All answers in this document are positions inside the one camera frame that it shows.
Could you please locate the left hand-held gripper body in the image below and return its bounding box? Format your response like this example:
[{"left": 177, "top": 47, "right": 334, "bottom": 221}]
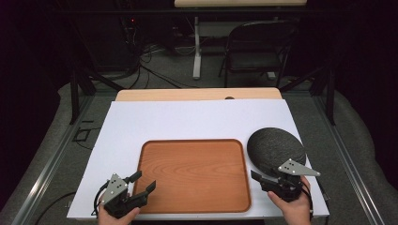
[{"left": 100, "top": 172, "right": 148, "bottom": 219}]

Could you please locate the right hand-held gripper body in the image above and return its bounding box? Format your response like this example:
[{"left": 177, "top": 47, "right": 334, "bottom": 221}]
[{"left": 260, "top": 157, "right": 322, "bottom": 203}]

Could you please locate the dark round plate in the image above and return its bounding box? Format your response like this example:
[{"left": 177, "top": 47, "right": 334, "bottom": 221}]
[{"left": 246, "top": 127, "right": 307, "bottom": 178}]

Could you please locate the person's right hand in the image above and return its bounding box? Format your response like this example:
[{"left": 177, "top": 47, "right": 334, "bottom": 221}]
[{"left": 267, "top": 175, "right": 313, "bottom": 225}]

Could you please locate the person's left hand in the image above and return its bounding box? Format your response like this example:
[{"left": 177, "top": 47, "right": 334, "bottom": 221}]
[{"left": 97, "top": 202, "right": 142, "bottom": 225}]

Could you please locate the brown wooden tray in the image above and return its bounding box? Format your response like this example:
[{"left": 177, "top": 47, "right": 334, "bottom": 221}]
[{"left": 132, "top": 138, "right": 253, "bottom": 215}]

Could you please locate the white board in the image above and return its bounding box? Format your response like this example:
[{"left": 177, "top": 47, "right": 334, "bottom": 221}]
[{"left": 66, "top": 98, "right": 330, "bottom": 220}]

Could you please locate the light wooden table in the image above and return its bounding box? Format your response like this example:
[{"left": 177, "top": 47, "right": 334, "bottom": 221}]
[{"left": 115, "top": 87, "right": 283, "bottom": 102}]

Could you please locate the black folding chair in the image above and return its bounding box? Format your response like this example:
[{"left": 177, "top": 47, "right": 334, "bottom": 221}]
[{"left": 218, "top": 20, "right": 299, "bottom": 89}]

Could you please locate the white metal table leg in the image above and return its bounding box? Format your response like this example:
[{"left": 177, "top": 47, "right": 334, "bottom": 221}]
[{"left": 191, "top": 16, "right": 203, "bottom": 81}]

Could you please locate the dark equipment with red light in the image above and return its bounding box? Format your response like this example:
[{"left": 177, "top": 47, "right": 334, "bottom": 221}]
[{"left": 120, "top": 15, "right": 144, "bottom": 48}]

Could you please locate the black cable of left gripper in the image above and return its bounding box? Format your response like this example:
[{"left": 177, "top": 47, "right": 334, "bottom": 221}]
[{"left": 90, "top": 180, "right": 110, "bottom": 218}]

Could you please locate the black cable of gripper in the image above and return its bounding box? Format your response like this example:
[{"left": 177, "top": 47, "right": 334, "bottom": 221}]
[
  {"left": 90, "top": 180, "right": 110, "bottom": 218},
  {"left": 300, "top": 182, "right": 314, "bottom": 221}
]

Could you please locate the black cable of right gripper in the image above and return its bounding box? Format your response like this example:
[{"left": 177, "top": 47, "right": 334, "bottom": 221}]
[{"left": 300, "top": 182, "right": 314, "bottom": 221}]

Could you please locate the aluminium rail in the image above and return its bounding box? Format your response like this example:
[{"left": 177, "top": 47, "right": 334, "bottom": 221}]
[
  {"left": 9, "top": 93, "right": 96, "bottom": 225},
  {"left": 312, "top": 93, "right": 388, "bottom": 225}
]

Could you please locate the black floor cable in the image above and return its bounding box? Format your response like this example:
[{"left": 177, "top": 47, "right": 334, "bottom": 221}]
[{"left": 33, "top": 190, "right": 77, "bottom": 225}]

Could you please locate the black metal frame stand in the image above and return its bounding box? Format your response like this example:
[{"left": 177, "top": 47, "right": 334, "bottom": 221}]
[
  {"left": 279, "top": 60, "right": 337, "bottom": 127},
  {"left": 69, "top": 59, "right": 127, "bottom": 126}
]

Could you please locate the bundle of black floor cables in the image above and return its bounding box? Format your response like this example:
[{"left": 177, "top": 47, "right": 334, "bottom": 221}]
[{"left": 102, "top": 40, "right": 200, "bottom": 92}]

